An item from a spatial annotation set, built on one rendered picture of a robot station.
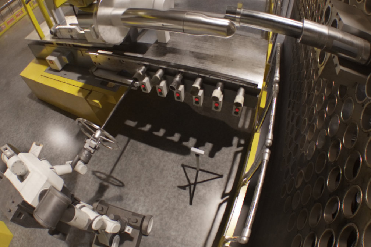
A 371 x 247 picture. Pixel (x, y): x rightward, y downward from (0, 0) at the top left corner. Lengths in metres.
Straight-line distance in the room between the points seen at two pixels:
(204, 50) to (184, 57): 0.20
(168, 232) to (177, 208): 0.25
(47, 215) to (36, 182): 0.16
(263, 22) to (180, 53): 0.77
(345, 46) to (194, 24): 1.00
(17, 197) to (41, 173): 0.16
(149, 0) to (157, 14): 0.37
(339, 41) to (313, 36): 0.19
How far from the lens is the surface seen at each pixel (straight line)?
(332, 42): 1.46
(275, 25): 1.40
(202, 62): 1.66
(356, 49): 1.54
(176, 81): 1.58
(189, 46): 1.85
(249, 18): 1.40
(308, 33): 1.41
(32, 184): 0.90
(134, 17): 1.29
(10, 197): 0.97
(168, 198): 2.07
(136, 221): 1.85
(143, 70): 1.76
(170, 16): 1.17
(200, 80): 1.57
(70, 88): 2.47
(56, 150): 2.87
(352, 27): 1.71
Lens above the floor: 2.00
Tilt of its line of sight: 53 degrees down
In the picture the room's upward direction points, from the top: 7 degrees counter-clockwise
